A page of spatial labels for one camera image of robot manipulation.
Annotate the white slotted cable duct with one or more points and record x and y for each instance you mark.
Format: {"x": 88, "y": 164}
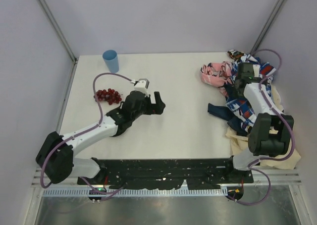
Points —
{"x": 86, "y": 192}

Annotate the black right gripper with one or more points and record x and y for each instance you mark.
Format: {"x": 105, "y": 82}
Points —
{"x": 238, "y": 85}

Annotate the red grape bunch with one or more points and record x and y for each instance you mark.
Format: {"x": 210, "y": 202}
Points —
{"x": 109, "y": 95}

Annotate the blue white red patterned cloth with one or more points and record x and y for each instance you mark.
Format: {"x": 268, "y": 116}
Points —
{"x": 243, "y": 114}

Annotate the navy blue cloth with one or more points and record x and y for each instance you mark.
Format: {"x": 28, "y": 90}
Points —
{"x": 226, "y": 114}

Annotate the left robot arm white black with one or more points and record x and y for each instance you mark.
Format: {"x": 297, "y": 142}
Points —
{"x": 57, "y": 156}

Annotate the aluminium frame post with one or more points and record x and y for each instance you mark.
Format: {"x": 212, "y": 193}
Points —
{"x": 53, "y": 22}
{"x": 277, "y": 8}

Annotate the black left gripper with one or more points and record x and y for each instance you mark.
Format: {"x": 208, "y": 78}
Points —
{"x": 150, "y": 106}

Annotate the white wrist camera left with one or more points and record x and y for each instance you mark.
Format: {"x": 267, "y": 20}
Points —
{"x": 142, "y": 85}

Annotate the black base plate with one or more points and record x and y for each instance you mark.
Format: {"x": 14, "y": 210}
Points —
{"x": 161, "y": 174}

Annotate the cream cloth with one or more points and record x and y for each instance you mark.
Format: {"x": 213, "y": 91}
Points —
{"x": 271, "y": 137}

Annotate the aluminium frame post right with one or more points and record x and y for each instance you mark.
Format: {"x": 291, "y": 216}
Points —
{"x": 277, "y": 8}

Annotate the aluminium frame post left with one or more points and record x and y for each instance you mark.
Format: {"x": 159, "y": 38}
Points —
{"x": 53, "y": 22}

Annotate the blue plastic cup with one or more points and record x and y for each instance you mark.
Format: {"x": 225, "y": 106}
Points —
{"x": 111, "y": 60}

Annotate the pink patterned cloth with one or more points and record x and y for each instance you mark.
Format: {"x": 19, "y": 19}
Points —
{"x": 217, "y": 75}

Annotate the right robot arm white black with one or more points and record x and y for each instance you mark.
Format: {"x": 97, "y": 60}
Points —
{"x": 272, "y": 132}

